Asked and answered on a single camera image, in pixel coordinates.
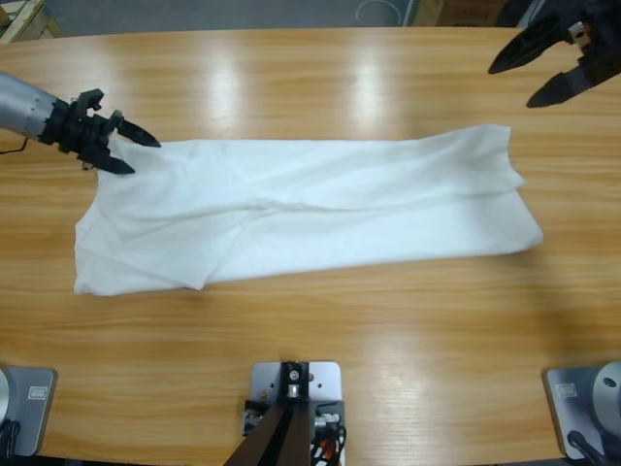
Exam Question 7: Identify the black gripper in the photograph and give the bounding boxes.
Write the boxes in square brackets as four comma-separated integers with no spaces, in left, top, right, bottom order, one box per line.
[487,0,621,110]
[39,102,163,176]

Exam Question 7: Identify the white t-shirt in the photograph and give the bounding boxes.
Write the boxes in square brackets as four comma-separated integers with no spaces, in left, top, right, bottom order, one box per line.
[72,123,544,296]

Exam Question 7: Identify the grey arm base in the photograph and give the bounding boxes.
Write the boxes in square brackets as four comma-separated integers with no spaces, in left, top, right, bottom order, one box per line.
[541,359,621,460]
[0,366,58,457]

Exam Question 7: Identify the grey metal equipment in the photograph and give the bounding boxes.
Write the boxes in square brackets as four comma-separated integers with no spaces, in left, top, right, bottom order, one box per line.
[499,0,559,29]

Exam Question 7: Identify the cardboard box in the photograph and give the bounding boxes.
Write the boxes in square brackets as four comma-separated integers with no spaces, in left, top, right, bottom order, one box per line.
[415,0,510,25]

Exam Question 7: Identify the wooden crate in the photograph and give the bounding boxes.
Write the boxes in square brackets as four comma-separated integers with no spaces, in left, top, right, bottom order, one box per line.
[0,0,64,46]

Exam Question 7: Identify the small electronics module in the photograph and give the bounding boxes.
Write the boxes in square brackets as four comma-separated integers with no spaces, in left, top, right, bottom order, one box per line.
[312,401,346,433]
[242,398,267,436]

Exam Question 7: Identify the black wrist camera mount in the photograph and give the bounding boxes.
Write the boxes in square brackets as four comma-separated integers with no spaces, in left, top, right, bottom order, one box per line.
[71,88,107,117]

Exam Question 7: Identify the white mount plate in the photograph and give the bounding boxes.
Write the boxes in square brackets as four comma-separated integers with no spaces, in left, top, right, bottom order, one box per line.
[249,360,346,466]

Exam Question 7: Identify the black base cable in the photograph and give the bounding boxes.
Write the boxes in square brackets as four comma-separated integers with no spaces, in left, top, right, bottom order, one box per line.
[0,419,21,457]
[567,429,607,462]

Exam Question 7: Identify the dark camera post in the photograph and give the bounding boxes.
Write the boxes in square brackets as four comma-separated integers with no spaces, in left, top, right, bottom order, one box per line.
[225,360,311,466]

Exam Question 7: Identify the orange and black cable bundle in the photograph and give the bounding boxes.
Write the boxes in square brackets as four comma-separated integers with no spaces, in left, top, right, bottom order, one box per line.
[310,425,348,466]

